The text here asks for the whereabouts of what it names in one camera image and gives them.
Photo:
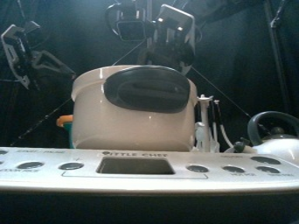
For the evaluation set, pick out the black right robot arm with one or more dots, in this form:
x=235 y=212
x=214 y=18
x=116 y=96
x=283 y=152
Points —
x=222 y=8

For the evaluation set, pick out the teal basket orange rim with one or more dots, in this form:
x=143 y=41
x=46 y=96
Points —
x=64 y=125

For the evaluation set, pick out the white kitchen scale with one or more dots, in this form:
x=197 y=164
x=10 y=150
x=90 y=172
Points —
x=136 y=131

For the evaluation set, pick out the white star-shaped object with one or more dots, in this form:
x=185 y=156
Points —
x=205 y=122

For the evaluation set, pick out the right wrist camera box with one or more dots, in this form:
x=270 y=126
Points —
x=130 y=29

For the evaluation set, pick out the black frame pole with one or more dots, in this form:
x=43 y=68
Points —
x=278 y=58

